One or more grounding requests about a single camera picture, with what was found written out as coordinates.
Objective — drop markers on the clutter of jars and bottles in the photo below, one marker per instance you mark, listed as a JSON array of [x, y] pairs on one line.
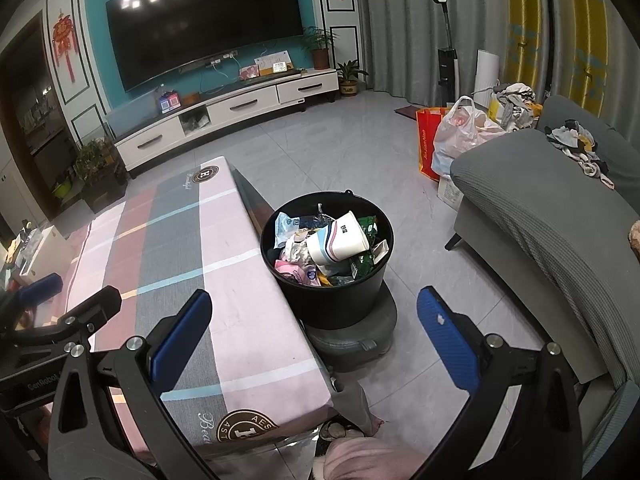
[[22, 250]]

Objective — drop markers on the grey sofa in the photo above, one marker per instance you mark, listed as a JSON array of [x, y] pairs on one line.
[[540, 210]]

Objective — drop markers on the dark wooden display cabinet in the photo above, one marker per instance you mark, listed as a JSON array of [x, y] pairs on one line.
[[40, 125]]

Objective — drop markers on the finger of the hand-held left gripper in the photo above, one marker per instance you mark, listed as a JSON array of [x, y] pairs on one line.
[[90, 312], [37, 290]]

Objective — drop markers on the white pink plastic bag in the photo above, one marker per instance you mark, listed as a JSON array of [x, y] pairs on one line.
[[462, 130]]

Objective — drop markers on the pile of socks and clothes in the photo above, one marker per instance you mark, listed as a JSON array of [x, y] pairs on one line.
[[580, 147]]

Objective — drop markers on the black plastic bucket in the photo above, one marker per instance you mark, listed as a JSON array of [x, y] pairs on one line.
[[330, 305]]

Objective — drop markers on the clear grey tank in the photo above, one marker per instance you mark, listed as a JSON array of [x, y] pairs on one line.
[[130, 125]]

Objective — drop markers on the white storage box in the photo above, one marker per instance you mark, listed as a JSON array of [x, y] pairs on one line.
[[52, 245]]

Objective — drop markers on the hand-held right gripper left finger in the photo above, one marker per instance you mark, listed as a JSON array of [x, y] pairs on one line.
[[180, 340]]

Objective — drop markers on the leafy plant on dark stand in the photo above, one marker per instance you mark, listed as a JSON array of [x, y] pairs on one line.
[[100, 175]]

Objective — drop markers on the green snack packet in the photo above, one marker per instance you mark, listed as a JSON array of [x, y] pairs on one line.
[[362, 264]]

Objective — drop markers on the red picture frame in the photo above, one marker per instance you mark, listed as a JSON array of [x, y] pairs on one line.
[[250, 73]]

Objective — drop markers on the tall potted plant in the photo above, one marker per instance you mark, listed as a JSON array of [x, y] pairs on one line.
[[320, 47]]

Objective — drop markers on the upright vacuum cleaner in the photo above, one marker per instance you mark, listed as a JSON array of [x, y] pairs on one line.
[[447, 65]]

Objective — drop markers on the pink pajama pants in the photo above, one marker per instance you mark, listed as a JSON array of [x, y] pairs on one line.
[[360, 455]]

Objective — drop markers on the clear blue printed wrapper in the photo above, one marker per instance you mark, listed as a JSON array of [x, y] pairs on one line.
[[284, 222]]

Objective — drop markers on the orange shopping bag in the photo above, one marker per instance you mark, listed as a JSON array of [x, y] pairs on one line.
[[427, 145]]

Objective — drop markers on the white blue printed carton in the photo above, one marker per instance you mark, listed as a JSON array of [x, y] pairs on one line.
[[380, 250]]

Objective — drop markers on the white upright panel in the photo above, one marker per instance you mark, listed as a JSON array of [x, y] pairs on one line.
[[487, 75]]

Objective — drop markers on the white TV cabinet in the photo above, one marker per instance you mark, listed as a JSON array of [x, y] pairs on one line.
[[240, 105]]

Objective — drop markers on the small potted plant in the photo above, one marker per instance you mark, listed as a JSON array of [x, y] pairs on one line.
[[350, 80]]

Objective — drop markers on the grey curtain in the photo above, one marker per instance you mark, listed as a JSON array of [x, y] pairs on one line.
[[400, 25]]

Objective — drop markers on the green plastic basin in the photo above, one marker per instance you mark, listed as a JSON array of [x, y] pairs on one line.
[[63, 189]]

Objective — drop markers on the white cardboard box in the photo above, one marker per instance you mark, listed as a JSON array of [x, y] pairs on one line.
[[450, 192]]

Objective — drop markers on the yellow patterned curtain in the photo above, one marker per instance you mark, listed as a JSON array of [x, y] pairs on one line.
[[525, 20]]

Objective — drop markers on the red knot wall decoration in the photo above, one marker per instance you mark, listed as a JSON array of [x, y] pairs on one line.
[[65, 40]]

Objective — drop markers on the dark doormat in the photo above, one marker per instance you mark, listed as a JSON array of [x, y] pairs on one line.
[[409, 111]]

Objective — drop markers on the large black television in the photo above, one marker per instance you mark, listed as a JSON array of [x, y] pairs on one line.
[[200, 20]]

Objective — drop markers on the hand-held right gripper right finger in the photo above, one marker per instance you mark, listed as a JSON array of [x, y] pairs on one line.
[[450, 345]]

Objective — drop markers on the white striped paper cup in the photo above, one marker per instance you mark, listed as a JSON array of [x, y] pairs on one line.
[[340, 240]]

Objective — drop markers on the white desk calendar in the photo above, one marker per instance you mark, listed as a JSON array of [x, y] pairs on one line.
[[272, 63]]

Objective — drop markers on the pink grey plaid tablecloth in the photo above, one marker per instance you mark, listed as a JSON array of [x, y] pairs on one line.
[[175, 240]]

